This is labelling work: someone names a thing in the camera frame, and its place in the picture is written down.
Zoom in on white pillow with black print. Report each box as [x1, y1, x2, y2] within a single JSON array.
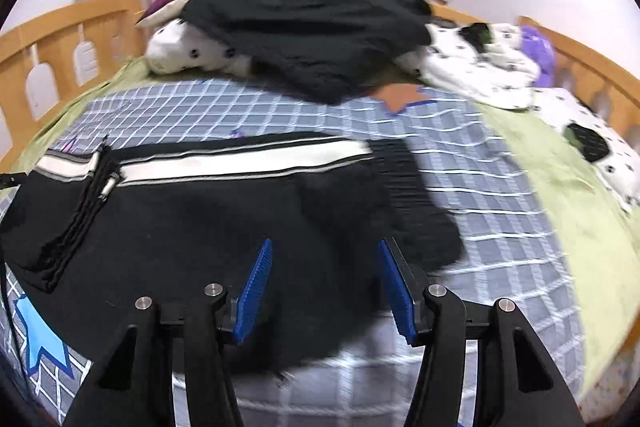
[[530, 87, 640, 208]]

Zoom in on wooden bed frame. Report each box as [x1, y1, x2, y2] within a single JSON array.
[[0, 0, 640, 172]]

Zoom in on grey grid blanket with star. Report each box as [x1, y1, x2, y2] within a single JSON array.
[[0, 82, 586, 427]]

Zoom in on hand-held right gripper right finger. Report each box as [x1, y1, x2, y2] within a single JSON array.
[[377, 237, 586, 427]]

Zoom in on green bed sheet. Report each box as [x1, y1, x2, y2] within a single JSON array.
[[10, 59, 640, 408]]

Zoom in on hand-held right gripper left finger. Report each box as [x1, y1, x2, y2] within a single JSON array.
[[62, 238, 275, 427]]

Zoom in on white flower print quilt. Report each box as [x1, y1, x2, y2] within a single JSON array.
[[146, 19, 542, 110]]

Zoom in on black jacket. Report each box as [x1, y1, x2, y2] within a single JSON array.
[[180, 0, 435, 105]]

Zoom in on purple plush toy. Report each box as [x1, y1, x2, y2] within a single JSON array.
[[520, 26, 557, 88]]

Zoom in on black pants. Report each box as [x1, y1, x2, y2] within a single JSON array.
[[0, 132, 463, 375]]

